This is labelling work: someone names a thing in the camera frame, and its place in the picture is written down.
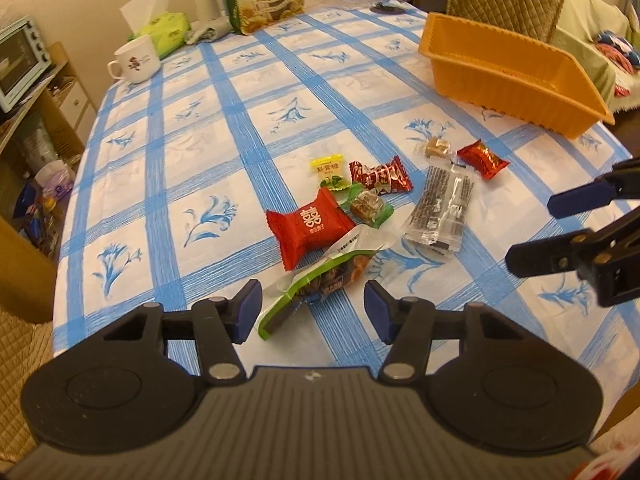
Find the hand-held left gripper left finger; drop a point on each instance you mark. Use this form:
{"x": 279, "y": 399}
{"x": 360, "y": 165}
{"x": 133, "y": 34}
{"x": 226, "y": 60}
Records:
{"x": 248, "y": 310}

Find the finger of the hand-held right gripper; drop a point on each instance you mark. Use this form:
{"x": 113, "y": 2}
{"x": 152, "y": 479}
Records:
{"x": 580, "y": 199}
{"x": 545, "y": 257}

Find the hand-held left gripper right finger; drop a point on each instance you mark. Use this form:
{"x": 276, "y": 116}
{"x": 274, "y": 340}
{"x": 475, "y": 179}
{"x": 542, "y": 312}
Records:
{"x": 377, "y": 310}

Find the long green nut packet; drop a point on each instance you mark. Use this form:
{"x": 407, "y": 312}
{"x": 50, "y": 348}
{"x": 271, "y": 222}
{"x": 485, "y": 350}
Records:
{"x": 325, "y": 275}

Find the large red snack packet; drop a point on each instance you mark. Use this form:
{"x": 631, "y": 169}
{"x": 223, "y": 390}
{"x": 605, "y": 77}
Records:
{"x": 310, "y": 225}

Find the small shiny red candy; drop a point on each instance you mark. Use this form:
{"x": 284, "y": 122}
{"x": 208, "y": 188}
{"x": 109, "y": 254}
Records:
{"x": 482, "y": 159}

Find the clear packet of dark sticks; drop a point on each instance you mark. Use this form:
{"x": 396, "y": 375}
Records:
{"x": 440, "y": 210}

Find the red patterned candy packet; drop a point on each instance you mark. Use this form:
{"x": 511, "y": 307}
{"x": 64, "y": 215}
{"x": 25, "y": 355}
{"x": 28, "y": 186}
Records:
{"x": 380, "y": 176}

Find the orange plastic tray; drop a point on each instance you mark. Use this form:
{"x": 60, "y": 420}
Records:
{"x": 500, "y": 85}

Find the tan candy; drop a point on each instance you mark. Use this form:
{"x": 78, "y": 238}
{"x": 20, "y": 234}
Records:
{"x": 437, "y": 147}

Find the brown candy in green wrapper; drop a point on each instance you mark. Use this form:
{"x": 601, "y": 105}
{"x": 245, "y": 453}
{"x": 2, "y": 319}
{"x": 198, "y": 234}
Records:
{"x": 370, "y": 206}

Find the red knitted blanket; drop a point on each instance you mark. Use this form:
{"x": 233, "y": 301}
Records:
{"x": 617, "y": 72}

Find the small yellow candy packet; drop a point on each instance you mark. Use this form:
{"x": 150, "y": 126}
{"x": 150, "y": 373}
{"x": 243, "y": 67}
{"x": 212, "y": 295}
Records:
{"x": 325, "y": 166}

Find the navy printed pillow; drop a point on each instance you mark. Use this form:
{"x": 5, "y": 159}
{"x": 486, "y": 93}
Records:
{"x": 620, "y": 45}

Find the sofa with pale green cover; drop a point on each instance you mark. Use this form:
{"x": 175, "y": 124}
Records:
{"x": 585, "y": 35}

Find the red white garment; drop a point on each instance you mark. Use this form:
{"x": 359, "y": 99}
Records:
{"x": 610, "y": 465}

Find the purple plastic bag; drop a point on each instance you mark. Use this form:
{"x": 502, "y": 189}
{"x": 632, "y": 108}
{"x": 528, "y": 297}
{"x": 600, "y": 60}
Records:
{"x": 55, "y": 180}

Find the quilted chair cushion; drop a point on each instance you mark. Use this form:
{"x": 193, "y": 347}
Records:
{"x": 22, "y": 385}

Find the white mug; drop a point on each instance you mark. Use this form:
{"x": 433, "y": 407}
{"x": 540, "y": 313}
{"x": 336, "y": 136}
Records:
{"x": 137, "y": 62}

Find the wooden side cabinet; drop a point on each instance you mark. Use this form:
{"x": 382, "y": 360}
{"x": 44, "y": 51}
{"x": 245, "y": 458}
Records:
{"x": 65, "y": 105}

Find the grey crumpled cloth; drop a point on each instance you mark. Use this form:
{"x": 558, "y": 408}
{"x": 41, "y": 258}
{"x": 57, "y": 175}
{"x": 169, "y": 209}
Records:
{"x": 207, "y": 30}

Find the green tissue pack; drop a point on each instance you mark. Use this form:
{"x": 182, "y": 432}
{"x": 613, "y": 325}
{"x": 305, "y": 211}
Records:
{"x": 165, "y": 30}

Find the light blue toaster oven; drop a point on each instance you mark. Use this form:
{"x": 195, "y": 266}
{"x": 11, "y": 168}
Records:
{"x": 22, "y": 65}

